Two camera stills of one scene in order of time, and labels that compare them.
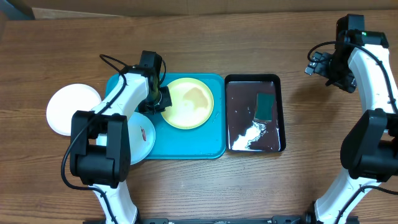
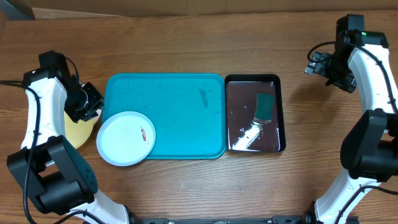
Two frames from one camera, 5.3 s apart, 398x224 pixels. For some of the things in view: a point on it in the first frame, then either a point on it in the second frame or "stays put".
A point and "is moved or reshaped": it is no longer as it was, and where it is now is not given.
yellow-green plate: x=192 y=101 is moved or reshaped
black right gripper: x=349 y=84 stays put
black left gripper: x=144 y=109 → x=97 y=102
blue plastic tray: x=171 y=142 stays put
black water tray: x=242 y=132 stays put
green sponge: x=265 y=102 stays put
